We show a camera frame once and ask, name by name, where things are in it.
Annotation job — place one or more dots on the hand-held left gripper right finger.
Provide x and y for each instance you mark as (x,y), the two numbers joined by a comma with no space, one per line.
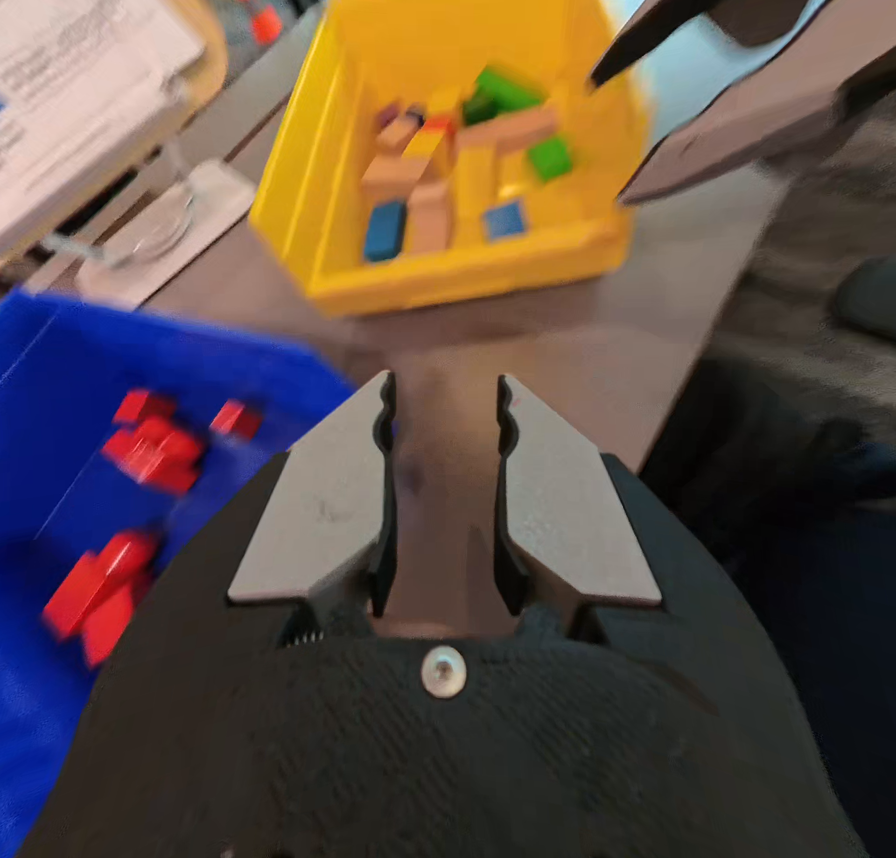
(574,522)

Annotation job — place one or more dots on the blue plastic bin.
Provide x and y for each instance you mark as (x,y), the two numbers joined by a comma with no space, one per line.
(56,354)

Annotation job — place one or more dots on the orange traffic cone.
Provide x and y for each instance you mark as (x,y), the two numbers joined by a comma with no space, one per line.
(266,25)

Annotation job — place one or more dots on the pile of coloured wooden blocks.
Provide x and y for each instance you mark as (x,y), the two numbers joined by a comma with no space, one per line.
(413,172)

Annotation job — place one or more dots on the instruction sheet on stand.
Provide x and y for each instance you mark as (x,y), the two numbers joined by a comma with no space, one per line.
(210,67)

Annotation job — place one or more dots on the red wooden cube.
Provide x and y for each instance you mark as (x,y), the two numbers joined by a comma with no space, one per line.
(236,420)

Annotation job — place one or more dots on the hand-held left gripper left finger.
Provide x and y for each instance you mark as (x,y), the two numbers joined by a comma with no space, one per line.
(315,515)

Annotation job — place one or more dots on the person's right leg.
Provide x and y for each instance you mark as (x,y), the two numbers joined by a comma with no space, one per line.
(805,522)

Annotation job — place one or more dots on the white stand base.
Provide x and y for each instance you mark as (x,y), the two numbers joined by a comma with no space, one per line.
(217,200)

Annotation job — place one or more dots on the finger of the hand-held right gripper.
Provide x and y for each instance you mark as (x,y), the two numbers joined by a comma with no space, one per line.
(672,4)
(784,95)

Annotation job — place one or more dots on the blue half-round wooden piece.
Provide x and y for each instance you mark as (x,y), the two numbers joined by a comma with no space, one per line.
(383,231)

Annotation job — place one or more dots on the red one-stud plastic brick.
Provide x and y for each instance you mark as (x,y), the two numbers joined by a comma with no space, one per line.
(98,585)

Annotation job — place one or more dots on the yellow plastic bin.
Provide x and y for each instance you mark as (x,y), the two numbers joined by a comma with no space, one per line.
(315,172)

